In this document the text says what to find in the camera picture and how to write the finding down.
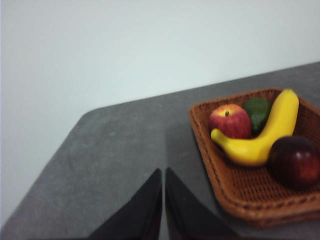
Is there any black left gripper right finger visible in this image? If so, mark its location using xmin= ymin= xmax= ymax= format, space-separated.
xmin=164 ymin=166 xmax=241 ymax=240

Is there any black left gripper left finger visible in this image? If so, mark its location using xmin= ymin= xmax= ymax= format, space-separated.
xmin=88 ymin=168 xmax=163 ymax=240

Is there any dark red plum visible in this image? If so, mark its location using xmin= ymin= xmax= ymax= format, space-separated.
xmin=268 ymin=135 xmax=320 ymax=190

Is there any brown wicker basket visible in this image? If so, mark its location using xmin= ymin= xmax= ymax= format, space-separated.
xmin=187 ymin=87 xmax=320 ymax=228

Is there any red apple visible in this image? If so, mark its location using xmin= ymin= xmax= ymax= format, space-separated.
xmin=209 ymin=103 xmax=252 ymax=140

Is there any green vegetable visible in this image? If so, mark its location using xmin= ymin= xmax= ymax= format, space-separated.
xmin=243 ymin=97 xmax=272 ymax=135

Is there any yellow banana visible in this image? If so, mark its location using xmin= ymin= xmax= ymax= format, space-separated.
xmin=210 ymin=88 xmax=300 ymax=167

